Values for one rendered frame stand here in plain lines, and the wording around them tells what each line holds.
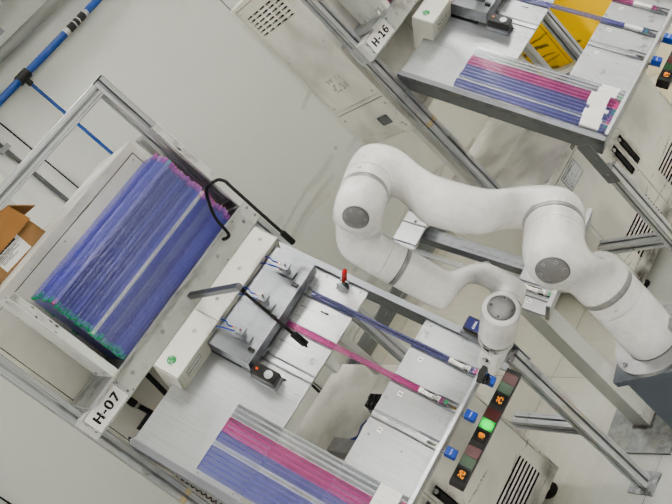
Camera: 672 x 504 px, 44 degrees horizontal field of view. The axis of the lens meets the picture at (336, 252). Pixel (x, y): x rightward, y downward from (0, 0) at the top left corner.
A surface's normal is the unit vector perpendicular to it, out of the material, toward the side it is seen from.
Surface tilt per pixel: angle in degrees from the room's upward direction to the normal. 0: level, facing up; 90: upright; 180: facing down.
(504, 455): 90
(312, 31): 90
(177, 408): 47
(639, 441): 0
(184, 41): 90
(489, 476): 90
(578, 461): 0
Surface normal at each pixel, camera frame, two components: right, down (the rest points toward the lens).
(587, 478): -0.69, -0.64
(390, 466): -0.10, -0.51
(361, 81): -0.50, 0.76
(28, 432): 0.51, -0.11
